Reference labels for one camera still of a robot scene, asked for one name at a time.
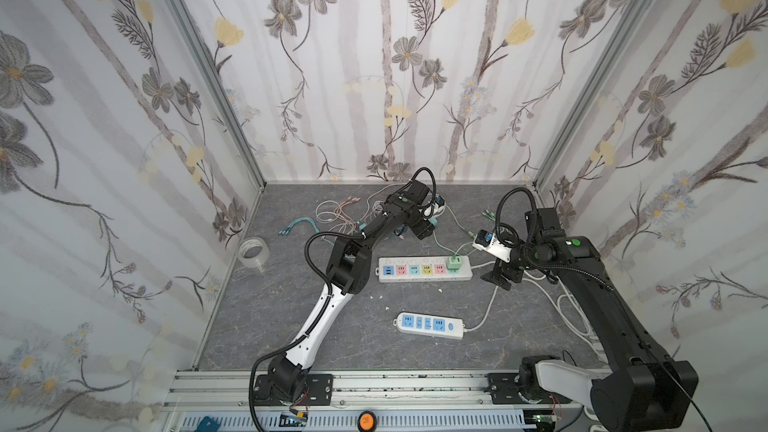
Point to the clear tape roll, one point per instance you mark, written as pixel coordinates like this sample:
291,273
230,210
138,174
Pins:
253,253

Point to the white power strip blue outlets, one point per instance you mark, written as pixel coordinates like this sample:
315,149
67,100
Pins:
430,325

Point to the orange emergency button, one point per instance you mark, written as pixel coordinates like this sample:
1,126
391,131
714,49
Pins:
367,422

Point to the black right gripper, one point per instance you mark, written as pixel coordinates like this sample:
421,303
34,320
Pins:
504,270

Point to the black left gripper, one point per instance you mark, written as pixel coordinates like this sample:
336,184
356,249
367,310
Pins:
421,226

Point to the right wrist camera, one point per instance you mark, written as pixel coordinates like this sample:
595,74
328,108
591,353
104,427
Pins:
489,243

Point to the aluminium rail frame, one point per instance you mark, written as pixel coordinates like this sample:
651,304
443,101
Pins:
405,400

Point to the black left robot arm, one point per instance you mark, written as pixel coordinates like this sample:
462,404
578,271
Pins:
343,262

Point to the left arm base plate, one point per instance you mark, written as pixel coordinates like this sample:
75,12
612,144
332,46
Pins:
309,390

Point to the white six-outlet colourful power strip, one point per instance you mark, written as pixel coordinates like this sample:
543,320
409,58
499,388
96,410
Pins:
420,269

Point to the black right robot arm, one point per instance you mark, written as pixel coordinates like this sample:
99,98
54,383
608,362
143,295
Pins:
643,387

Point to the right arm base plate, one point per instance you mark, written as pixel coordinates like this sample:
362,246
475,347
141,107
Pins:
505,389

